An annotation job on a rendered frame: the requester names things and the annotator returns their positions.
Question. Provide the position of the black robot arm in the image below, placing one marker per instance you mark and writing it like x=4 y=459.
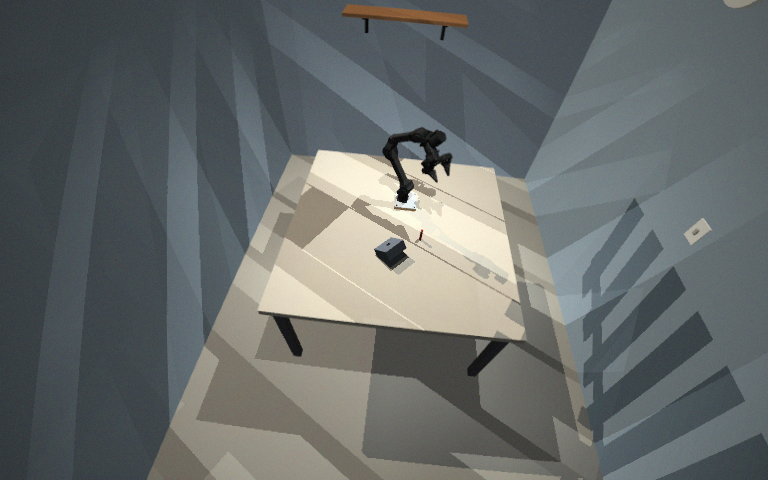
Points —
x=428 y=139

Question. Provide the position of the grey sloped panel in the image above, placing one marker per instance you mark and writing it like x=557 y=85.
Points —
x=391 y=251

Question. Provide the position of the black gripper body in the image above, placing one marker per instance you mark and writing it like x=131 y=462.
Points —
x=439 y=160

